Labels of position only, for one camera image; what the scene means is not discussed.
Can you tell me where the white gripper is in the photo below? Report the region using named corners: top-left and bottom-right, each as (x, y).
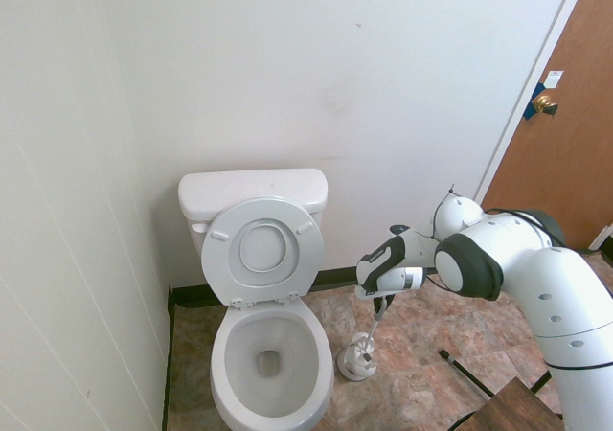
top-left (354, 265), bottom-right (426, 318)

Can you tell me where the white toilet brush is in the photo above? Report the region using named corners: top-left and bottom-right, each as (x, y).
top-left (352, 299), bottom-right (387, 365)

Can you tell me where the white toilet brush holder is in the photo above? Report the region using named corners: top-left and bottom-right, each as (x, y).
top-left (337, 332), bottom-right (378, 382)

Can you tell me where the white toilet tank lid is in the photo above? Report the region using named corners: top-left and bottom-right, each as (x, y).
top-left (177, 168), bottom-right (330, 221)

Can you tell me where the white toilet bowl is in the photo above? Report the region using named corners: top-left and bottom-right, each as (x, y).
top-left (209, 299), bottom-right (335, 431)

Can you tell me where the white toilet tank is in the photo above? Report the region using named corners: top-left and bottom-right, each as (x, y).
top-left (184, 203), bottom-right (328, 262)

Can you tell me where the dark wooden table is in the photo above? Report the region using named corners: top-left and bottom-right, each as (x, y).
top-left (478, 376), bottom-right (566, 431)

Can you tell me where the thin black stand leg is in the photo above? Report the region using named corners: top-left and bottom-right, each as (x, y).
top-left (530, 367), bottom-right (553, 395)

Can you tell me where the brown wooden door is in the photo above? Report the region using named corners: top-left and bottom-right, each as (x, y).
top-left (481, 0), bottom-right (613, 253)

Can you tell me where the blue tape strip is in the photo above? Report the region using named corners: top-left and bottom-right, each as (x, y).
top-left (524, 83), bottom-right (548, 122)

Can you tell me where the brass door knob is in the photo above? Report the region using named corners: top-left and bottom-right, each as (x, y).
top-left (534, 94), bottom-right (560, 117)

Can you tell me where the black camera tripod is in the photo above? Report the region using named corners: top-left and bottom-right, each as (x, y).
top-left (439, 349), bottom-right (498, 399)

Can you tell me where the white toilet seat ring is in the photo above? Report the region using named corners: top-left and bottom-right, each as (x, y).
top-left (200, 195), bottom-right (326, 310)

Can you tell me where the white door frame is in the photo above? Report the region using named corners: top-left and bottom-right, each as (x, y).
top-left (473, 0), bottom-right (595, 207)

